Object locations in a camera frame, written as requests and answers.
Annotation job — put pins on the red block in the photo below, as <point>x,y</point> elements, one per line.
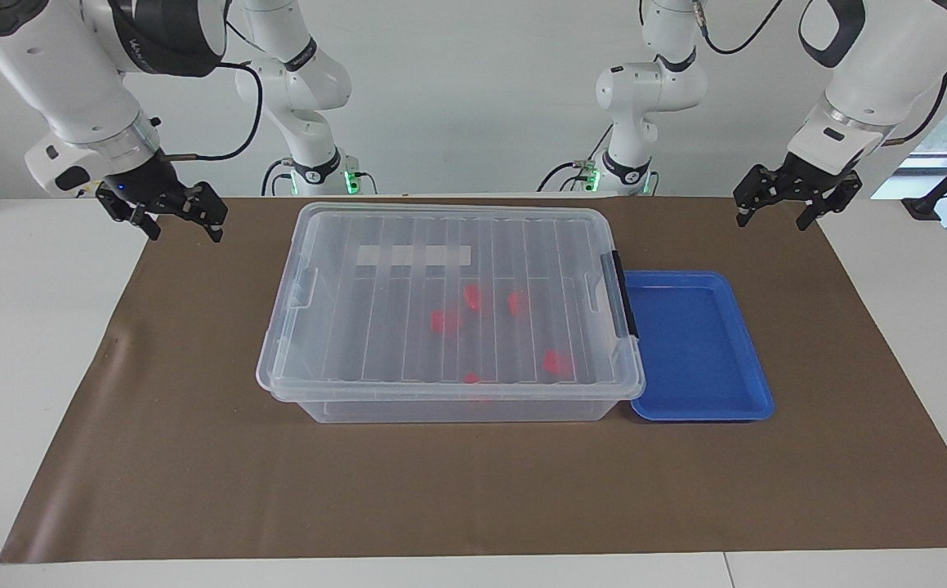
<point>473,296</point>
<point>516,303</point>
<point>556,362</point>
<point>471,378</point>
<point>444,320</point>

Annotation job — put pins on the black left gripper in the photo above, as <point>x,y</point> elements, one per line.
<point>808,178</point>

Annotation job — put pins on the white power strip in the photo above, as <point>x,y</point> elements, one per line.
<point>85,193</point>

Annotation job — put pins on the brown table mat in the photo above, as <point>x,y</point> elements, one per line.
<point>195,457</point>

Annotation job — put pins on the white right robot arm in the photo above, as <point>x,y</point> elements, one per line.
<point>56,73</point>

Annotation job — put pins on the blue plastic tray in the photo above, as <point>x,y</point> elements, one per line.
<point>698,351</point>

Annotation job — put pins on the clear plastic storage box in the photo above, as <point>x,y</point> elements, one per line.
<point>440,411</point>

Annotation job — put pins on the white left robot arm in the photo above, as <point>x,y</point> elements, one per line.
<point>873,73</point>

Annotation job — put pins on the clear ribbed box lid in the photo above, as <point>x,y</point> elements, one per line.
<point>359,343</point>

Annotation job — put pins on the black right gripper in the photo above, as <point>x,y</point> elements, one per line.
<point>146,181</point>

